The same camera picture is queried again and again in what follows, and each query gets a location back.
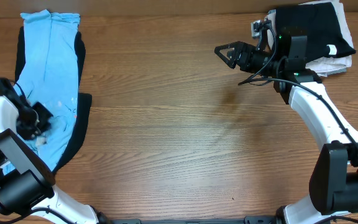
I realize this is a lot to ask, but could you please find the folded grey garment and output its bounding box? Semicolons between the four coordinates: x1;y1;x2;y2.
320;68;347;77

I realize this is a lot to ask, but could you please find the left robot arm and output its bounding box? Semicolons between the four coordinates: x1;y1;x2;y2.
0;78;110;224

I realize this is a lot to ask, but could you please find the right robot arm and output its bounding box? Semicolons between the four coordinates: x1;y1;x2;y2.
214;22;358;223

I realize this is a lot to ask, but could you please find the folded black garment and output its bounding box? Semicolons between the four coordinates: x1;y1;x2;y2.
275;2;356;62

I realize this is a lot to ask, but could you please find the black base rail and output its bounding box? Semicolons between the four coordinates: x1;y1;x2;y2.
111;215;282;224

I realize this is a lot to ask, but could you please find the folded beige garment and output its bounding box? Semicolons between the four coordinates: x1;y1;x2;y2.
265;1;354;75

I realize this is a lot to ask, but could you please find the light blue t-shirt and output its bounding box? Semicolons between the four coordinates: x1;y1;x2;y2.
14;9;80;170

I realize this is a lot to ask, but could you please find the black garment under blue shirt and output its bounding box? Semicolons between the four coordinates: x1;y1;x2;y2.
15;26;92;175

